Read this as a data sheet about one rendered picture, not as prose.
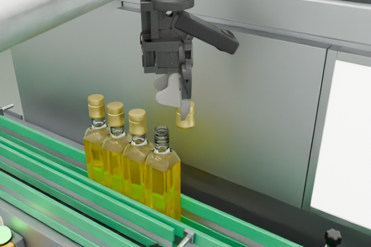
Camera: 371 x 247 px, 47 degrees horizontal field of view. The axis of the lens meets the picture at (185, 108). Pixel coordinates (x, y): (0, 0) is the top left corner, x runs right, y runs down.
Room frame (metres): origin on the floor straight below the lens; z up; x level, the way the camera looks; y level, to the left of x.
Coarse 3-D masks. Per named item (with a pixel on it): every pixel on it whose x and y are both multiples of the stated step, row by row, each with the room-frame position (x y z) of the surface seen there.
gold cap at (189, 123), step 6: (192, 102) 0.69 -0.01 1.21; (192, 108) 0.67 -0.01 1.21; (180, 114) 0.67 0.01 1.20; (192, 114) 0.67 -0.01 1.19; (180, 120) 0.67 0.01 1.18; (186, 120) 0.67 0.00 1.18; (192, 120) 0.67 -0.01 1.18; (180, 126) 0.67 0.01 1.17; (186, 126) 0.67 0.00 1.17; (192, 126) 0.67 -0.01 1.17
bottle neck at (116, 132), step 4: (112, 128) 0.76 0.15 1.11; (116, 128) 0.76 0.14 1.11; (120, 128) 0.76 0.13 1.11; (112, 132) 0.76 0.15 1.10; (116, 132) 0.76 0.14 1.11; (120, 132) 0.76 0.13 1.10; (124, 132) 0.77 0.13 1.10; (112, 136) 0.76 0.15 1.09; (116, 136) 0.76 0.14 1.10; (120, 136) 0.76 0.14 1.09
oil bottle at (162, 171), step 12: (156, 156) 0.69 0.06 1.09; (168, 156) 0.70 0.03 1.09; (156, 168) 0.68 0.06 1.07; (168, 168) 0.68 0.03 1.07; (180, 168) 0.71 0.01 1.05; (156, 180) 0.69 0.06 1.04; (168, 180) 0.68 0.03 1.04; (180, 180) 0.71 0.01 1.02; (156, 192) 0.69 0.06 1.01; (168, 192) 0.68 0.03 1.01; (180, 192) 0.71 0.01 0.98; (156, 204) 0.69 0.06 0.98; (168, 204) 0.68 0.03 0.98; (180, 204) 0.71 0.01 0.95; (168, 216) 0.68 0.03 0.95; (180, 216) 0.71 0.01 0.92
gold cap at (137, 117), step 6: (132, 114) 0.73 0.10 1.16; (138, 114) 0.73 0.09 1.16; (144, 114) 0.74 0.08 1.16; (132, 120) 0.73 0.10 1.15; (138, 120) 0.73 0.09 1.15; (144, 120) 0.73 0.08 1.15; (132, 126) 0.73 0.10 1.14; (138, 126) 0.73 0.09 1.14; (144, 126) 0.73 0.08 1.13; (132, 132) 0.73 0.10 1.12; (138, 132) 0.73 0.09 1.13; (144, 132) 0.73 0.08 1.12
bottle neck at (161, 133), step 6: (162, 126) 0.72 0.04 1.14; (156, 132) 0.70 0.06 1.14; (162, 132) 0.70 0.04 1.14; (168, 132) 0.71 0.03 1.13; (156, 138) 0.70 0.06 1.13; (162, 138) 0.70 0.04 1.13; (168, 138) 0.71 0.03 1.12; (156, 144) 0.70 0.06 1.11; (162, 144) 0.70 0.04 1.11; (168, 144) 0.71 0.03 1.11; (156, 150) 0.70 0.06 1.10; (162, 150) 0.70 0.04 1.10; (168, 150) 0.71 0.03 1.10
